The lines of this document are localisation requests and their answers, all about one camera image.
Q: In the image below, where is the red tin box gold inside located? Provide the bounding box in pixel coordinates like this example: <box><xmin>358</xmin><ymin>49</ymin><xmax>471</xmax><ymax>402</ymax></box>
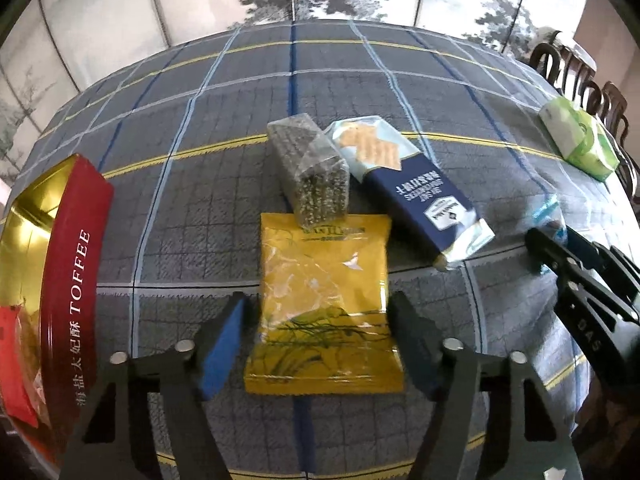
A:
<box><xmin>0</xmin><ymin>154</ymin><xmax>115</xmax><ymax>466</ymax></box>

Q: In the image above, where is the green tissue pack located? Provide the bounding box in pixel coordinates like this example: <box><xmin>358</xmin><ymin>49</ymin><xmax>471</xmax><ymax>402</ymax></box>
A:
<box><xmin>539</xmin><ymin>97</ymin><xmax>621</xmax><ymax>182</ymax></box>

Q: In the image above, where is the grey plaid tablecloth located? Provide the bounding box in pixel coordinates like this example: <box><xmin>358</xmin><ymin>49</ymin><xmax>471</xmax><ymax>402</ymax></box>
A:
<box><xmin>0</xmin><ymin>19</ymin><xmax>640</xmax><ymax>480</ymax></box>

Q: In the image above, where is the clear packet with blue print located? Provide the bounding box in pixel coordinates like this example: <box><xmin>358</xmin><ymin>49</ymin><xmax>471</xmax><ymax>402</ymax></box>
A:
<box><xmin>530</xmin><ymin>192</ymin><xmax>568</xmax><ymax>246</ymax></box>

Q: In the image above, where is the clear packet of grey seeds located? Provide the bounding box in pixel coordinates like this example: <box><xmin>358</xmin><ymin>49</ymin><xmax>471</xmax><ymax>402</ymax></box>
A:
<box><xmin>266</xmin><ymin>114</ymin><xmax>351</xmax><ymax>228</ymax></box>

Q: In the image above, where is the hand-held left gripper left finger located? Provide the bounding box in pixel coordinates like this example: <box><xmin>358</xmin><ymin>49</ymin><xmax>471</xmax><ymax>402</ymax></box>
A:
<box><xmin>59</xmin><ymin>291</ymin><xmax>249</xmax><ymax>480</ymax></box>

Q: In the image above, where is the yellow snack packet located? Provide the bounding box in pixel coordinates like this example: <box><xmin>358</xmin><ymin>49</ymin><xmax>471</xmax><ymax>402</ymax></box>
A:
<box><xmin>243</xmin><ymin>212</ymin><xmax>405</xmax><ymax>395</ymax></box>

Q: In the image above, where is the blue biscuit package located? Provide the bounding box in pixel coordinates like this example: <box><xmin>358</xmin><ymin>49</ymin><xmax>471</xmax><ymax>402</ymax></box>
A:
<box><xmin>325</xmin><ymin>116</ymin><xmax>496</xmax><ymax>272</ymax></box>

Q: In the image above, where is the dark carved wooden chair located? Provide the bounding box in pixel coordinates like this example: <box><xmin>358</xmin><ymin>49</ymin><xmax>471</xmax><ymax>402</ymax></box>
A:
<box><xmin>580</xmin><ymin>79</ymin><xmax>632</xmax><ymax>143</ymax></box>
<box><xmin>530</xmin><ymin>42</ymin><xmax>568</xmax><ymax>88</ymax></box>

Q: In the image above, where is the red clear snack packet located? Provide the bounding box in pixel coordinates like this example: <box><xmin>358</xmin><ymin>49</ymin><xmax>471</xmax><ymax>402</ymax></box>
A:
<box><xmin>0</xmin><ymin>305</ymin><xmax>48</xmax><ymax>428</ymax></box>

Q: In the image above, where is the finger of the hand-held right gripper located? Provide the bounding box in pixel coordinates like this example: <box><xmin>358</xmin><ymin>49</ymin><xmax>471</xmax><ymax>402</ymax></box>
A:
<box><xmin>565</xmin><ymin>226</ymin><xmax>640</xmax><ymax>313</ymax></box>
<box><xmin>525</xmin><ymin>227</ymin><xmax>640</xmax><ymax>386</ymax></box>

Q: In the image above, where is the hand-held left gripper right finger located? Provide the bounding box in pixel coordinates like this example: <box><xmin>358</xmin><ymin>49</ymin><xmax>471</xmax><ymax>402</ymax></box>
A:
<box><xmin>387</xmin><ymin>290</ymin><xmax>583</xmax><ymax>480</ymax></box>

